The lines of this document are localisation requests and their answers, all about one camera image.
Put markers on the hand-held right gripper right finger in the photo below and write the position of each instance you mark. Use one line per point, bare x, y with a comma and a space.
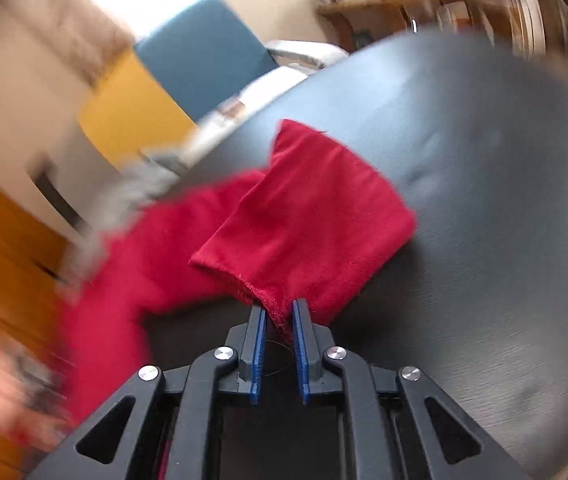
301, 355

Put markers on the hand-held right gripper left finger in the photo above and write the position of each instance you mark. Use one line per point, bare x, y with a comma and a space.
260, 355

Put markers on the red fleece pants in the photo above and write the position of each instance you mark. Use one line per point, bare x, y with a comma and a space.
314, 220

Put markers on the grey garment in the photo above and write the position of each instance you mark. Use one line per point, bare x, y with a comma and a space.
134, 185

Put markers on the white printed pillow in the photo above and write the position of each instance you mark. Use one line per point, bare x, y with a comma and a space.
269, 90

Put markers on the grey yellow blue armchair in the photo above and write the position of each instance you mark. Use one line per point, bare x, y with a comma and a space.
204, 55

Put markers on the wooden side table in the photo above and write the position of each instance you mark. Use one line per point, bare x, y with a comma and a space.
364, 2

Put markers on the beige patterned curtain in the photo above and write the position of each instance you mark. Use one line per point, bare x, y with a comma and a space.
79, 30

